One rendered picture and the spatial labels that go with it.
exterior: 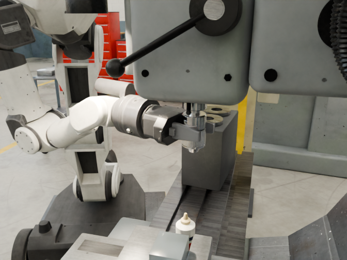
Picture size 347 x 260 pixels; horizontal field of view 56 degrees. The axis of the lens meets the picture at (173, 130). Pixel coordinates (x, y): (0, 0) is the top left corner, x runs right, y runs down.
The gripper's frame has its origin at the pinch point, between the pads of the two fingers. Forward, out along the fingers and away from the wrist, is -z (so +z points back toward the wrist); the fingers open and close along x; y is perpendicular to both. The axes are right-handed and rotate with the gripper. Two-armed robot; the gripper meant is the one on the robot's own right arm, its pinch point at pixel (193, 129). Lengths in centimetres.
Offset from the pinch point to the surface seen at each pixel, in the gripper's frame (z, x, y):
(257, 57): -14.1, -7.6, -15.8
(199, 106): -1.9, -1.5, -5.3
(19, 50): 979, 551, 105
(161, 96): 0.3, -10.1, -8.6
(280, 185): 33, 211, 124
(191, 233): -2.8, -4.6, 20.3
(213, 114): 12.5, 32.8, 7.8
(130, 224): 23.6, 6.2, 35.9
